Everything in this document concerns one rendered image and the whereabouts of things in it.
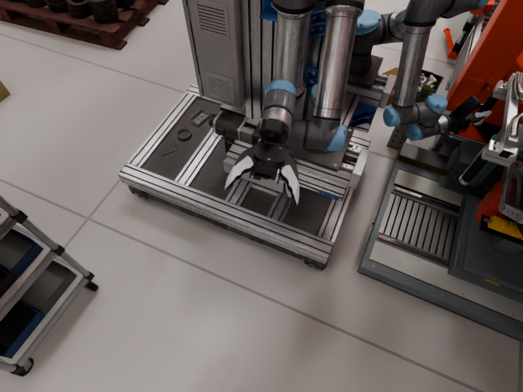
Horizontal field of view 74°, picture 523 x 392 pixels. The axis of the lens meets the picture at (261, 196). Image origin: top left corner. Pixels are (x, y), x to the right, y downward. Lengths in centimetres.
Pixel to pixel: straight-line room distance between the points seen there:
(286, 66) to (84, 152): 184
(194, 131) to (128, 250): 83
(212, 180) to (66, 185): 99
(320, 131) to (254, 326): 119
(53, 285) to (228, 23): 143
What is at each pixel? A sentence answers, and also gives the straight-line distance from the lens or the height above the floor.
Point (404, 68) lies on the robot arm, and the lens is 133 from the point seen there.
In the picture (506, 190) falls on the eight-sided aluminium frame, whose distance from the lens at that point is 178.
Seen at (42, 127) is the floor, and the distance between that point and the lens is 300.
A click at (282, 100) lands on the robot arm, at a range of 87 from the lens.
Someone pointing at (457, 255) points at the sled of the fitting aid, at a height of 17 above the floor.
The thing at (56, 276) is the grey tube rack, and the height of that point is 19.
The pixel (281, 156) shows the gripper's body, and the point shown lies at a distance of 77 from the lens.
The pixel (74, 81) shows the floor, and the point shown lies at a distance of 328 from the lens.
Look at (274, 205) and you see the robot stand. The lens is 188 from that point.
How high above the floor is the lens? 183
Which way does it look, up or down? 57 degrees down
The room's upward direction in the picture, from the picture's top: straight up
